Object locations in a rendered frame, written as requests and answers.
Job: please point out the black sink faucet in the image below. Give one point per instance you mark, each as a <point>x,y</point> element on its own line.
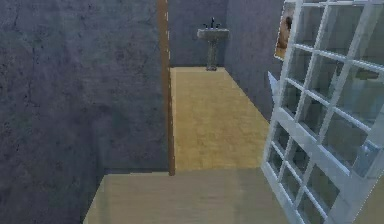
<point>212,24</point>

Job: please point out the white glass paned door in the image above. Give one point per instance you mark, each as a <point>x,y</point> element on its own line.
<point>320,110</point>

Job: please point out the brown wooden door frame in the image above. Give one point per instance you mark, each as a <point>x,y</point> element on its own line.
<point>165,86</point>

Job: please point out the grey pedestal sink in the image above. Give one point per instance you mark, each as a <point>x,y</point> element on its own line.
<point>212,34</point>

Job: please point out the brown framed wall picture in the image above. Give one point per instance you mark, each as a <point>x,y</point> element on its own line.
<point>283,33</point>

